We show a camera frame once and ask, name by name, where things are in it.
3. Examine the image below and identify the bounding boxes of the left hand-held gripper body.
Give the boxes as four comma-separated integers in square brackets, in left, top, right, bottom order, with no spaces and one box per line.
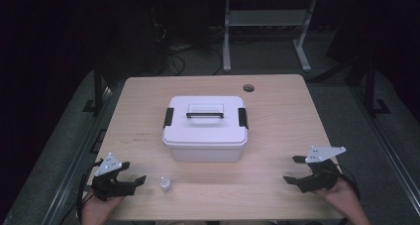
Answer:
[91,152,137,201]

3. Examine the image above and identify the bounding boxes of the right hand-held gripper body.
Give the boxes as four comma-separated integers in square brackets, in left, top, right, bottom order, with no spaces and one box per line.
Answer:
[296,145,347,194]

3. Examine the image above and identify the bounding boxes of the small white dropper bottle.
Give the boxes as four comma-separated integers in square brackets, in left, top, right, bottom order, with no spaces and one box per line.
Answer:
[158,175,173,194]

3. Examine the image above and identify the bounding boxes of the white plastic storage box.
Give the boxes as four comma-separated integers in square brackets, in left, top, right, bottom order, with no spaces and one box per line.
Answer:
[162,141,248,164]

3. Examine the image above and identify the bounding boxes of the white lidded storage box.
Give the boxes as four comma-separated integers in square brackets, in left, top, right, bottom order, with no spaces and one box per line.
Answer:
[161,95,250,148]

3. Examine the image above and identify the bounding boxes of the person's left hand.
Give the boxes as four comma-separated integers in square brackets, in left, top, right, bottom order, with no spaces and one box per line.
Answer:
[81,191,125,225]

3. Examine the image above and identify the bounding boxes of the person's right hand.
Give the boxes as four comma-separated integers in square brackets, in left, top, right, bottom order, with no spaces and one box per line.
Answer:
[313,178,363,219]

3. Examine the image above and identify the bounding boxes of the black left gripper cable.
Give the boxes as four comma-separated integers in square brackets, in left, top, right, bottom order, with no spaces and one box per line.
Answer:
[75,159,104,225]

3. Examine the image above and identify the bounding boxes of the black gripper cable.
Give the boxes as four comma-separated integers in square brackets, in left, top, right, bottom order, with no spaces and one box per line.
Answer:
[336,165,362,201]
[75,159,104,225]

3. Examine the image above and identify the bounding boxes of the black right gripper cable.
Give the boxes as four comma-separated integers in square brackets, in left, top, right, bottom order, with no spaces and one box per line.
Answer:
[336,165,362,201]

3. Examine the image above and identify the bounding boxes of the aluminium floor rail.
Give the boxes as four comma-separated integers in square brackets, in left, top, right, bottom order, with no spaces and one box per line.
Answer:
[350,85,420,217]
[41,85,115,225]

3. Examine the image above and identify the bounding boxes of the black metal stand post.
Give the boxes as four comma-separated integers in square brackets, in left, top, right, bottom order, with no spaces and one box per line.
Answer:
[364,57,392,116]
[82,65,105,116]

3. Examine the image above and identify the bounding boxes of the black floor cables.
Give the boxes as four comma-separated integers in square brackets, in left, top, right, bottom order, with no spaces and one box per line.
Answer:
[160,23,226,76]

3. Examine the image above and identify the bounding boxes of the desk with grey metal frame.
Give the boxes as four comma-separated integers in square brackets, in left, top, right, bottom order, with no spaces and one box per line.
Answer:
[210,0,365,73]

